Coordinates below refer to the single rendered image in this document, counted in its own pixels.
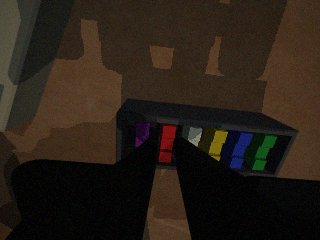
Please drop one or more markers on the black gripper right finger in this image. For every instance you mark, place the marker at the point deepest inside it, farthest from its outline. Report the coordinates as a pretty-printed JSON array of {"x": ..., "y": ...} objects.
[{"x": 222, "y": 204}]

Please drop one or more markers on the purple fuse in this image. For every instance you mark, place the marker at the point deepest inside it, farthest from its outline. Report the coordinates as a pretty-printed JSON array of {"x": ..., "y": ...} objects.
[{"x": 142, "y": 132}]

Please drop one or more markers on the red blade fuse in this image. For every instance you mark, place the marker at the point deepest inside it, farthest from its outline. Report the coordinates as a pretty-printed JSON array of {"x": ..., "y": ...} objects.
[{"x": 167, "y": 136}]

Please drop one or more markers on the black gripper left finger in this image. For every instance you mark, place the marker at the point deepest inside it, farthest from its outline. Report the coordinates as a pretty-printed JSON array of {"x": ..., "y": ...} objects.
[{"x": 122, "y": 189}]

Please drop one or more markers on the white fuse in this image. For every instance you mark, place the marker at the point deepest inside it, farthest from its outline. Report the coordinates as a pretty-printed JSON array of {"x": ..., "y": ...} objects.
[{"x": 192, "y": 134}]

